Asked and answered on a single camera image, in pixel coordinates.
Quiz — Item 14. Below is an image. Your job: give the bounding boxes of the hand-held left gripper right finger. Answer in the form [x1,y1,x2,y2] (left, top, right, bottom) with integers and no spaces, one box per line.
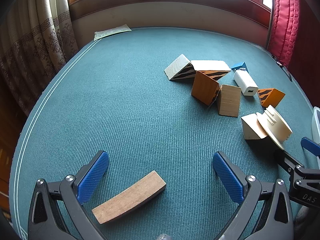
[212,151,297,240]

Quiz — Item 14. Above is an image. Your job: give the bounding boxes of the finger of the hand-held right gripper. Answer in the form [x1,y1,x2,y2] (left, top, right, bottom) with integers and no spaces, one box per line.
[301,137,320,160]
[274,149,305,178]

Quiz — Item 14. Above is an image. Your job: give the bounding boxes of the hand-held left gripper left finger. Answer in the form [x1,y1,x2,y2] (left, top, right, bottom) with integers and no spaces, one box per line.
[27,150,110,240]

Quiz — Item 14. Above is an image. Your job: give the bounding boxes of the clear plastic bowl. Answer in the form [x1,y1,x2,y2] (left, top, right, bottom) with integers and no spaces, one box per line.
[311,106,320,155]

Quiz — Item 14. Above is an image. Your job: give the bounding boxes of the white plastic cap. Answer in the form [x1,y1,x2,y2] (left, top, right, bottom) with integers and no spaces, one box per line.
[256,105,293,151]

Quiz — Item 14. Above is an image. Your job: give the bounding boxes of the curved brown wooden block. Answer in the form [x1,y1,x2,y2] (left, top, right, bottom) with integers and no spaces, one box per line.
[91,170,167,225]

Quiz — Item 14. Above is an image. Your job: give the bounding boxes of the cream wedge block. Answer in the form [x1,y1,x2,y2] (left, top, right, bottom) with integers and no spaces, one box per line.
[241,113,269,140]

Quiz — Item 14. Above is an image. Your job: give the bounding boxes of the small orange striped block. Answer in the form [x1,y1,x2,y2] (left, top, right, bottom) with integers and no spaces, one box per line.
[257,88,286,108]

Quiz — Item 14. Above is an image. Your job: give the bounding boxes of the light wood wedge block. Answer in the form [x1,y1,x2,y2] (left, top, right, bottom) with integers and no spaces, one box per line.
[216,84,242,117]

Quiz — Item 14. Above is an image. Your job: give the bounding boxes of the white charger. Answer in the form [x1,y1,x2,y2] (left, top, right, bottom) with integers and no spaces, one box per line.
[233,69,259,97]

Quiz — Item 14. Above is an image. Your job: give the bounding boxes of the orange-brown wooden triangular block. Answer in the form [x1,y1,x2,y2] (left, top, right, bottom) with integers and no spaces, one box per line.
[191,70,221,105]

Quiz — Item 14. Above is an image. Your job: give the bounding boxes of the blue triangular block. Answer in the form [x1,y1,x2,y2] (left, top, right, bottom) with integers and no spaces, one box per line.
[231,62,248,72]

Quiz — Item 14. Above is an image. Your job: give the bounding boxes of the long white striped triangular block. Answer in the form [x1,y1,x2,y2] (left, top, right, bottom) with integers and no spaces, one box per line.
[190,60,232,82]

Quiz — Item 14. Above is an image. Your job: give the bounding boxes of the white textured striped triangular block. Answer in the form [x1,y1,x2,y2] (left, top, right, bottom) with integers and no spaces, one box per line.
[164,54,197,81]

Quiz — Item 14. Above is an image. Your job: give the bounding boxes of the teal table cloth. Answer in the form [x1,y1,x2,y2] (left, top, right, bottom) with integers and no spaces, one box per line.
[9,26,320,240]

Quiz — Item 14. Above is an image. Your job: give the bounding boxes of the red quilted curtain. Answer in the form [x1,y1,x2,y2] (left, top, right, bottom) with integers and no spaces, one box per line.
[266,0,300,67]

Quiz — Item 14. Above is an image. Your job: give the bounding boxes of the beige patterned curtain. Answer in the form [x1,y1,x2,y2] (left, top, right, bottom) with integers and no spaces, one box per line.
[0,0,79,117]

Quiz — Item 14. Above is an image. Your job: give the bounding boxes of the paper sheet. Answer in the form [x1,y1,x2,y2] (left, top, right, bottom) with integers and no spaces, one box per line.
[94,24,132,41]

